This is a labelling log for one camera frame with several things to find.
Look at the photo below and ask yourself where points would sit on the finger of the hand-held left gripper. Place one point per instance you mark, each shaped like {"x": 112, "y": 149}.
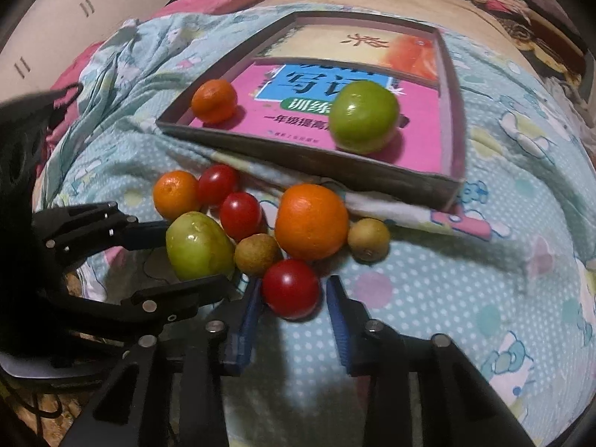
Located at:
{"x": 186, "y": 293}
{"x": 149, "y": 235}

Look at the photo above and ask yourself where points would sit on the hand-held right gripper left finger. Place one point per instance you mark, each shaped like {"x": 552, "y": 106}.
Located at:
{"x": 244, "y": 330}

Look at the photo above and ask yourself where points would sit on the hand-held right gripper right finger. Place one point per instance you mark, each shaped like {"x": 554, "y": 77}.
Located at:
{"x": 339, "y": 330}

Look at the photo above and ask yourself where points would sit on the small orange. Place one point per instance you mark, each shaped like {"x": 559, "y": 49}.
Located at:
{"x": 176, "y": 194}
{"x": 214, "y": 101}

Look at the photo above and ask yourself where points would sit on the oblong green apple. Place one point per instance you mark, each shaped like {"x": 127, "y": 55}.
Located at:
{"x": 199, "y": 246}

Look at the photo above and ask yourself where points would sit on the red cherry tomato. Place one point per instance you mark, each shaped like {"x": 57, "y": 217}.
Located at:
{"x": 292, "y": 288}
{"x": 240, "y": 215}
{"x": 217, "y": 185}

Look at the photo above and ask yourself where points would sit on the large orange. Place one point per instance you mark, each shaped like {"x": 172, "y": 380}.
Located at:
{"x": 311, "y": 221}

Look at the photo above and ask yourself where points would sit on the grey cardboard tray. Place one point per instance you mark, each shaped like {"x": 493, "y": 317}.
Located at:
{"x": 302, "y": 158}

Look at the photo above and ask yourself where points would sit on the round green apple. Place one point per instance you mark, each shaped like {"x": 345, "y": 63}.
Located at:
{"x": 365, "y": 116}

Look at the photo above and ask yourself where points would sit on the small brown round fruit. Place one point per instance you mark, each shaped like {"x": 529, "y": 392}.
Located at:
{"x": 368, "y": 239}
{"x": 257, "y": 254}

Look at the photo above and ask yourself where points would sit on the light blue printed blanket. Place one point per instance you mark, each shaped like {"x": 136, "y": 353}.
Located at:
{"x": 419, "y": 288}

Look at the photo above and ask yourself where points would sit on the pink book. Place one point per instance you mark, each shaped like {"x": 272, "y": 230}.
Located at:
{"x": 288, "y": 116}

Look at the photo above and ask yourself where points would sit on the cream and orange book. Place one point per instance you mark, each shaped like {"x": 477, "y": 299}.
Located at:
{"x": 326, "y": 39}

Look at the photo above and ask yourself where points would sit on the beige bed sheet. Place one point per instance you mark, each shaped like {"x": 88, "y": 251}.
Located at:
{"x": 419, "y": 0}

